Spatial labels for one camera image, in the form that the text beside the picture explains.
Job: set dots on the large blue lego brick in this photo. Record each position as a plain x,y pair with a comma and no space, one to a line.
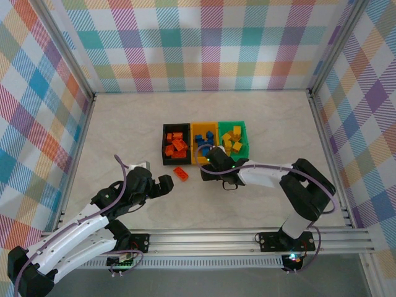
204,144

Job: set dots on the long orange lego brick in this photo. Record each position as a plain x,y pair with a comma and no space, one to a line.
169,150

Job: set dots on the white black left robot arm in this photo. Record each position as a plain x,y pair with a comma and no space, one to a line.
77,230

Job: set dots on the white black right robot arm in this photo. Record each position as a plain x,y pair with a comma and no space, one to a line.
263,177

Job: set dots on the black plastic container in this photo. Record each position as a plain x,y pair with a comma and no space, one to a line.
176,161

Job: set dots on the green plastic container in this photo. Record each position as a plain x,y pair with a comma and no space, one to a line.
222,127

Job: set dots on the orange plastic container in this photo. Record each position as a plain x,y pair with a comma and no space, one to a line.
204,127

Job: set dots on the small circuit board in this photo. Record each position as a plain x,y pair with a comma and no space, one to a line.
292,258
122,261

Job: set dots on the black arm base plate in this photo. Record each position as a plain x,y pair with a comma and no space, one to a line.
269,241
140,242

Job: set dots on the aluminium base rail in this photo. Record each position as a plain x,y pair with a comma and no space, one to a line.
201,241

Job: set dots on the aluminium side rail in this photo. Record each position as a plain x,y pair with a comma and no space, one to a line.
83,136
325,139

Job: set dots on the aluminium frame post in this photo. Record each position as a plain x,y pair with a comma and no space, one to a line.
66,52
338,43

